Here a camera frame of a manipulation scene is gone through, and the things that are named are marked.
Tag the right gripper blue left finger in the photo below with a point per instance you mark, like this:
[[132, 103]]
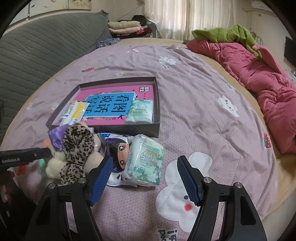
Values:
[[98, 178]]

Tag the green makeup sponge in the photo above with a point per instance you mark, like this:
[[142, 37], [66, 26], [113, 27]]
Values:
[[42, 166]]

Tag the cartoon girl wipes pack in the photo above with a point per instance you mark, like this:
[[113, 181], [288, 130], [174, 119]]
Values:
[[117, 146]]

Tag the white sheer curtain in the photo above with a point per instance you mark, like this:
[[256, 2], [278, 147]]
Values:
[[177, 19]]

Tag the cream plush bunny purple bow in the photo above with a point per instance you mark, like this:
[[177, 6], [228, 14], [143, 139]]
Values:
[[58, 159]]

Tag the yellow white wipes pack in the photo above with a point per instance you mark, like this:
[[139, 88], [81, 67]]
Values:
[[73, 113]]

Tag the white air conditioner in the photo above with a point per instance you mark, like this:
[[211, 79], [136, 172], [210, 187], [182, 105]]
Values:
[[261, 7]]

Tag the green blanket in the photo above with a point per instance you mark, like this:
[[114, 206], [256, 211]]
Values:
[[236, 33]]

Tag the stack of folded clothes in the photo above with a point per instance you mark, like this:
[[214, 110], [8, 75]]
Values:
[[137, 27]]

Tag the pink crumpled comforter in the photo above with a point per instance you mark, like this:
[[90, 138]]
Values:
[[265, 78]]

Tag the blue patterned cloth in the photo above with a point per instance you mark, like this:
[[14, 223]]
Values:
[[107, 42]]

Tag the green floral tissue pack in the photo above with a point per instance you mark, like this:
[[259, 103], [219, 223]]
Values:
[[144, 162], [141, 111]]

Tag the purple patterned bed quilt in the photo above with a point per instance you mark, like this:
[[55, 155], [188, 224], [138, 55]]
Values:
[[202, 117]]

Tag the leopard print scrunchie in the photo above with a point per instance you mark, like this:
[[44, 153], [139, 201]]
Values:
[[78, 144]]

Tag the black television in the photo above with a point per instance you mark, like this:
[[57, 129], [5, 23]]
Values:
[[290, 51]]

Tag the peach makeup sponge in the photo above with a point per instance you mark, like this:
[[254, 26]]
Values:
[[46, 143]]

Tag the pink and blue book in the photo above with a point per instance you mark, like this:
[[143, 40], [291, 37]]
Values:
[[108, 104]]

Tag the dark shallow cardboard box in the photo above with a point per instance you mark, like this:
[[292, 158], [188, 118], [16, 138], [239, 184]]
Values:
[[148, 129]]

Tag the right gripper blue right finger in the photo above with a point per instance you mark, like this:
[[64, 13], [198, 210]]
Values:
[[191, 179]]

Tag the wall painting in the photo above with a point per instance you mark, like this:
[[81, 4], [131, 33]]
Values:
[[42, 6]]

